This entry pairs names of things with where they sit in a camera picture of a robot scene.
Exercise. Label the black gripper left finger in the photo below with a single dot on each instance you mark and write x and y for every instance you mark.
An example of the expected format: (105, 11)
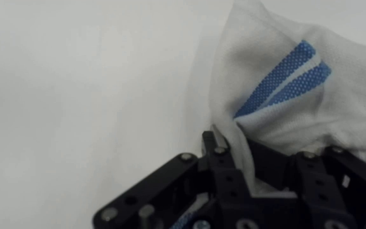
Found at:
(222, 178)

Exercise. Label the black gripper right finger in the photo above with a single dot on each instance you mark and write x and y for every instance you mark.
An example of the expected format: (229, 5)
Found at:
(318, 185)

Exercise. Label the white towel with blue stripes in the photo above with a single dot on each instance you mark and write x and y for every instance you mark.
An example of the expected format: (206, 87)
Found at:
(348, 109)

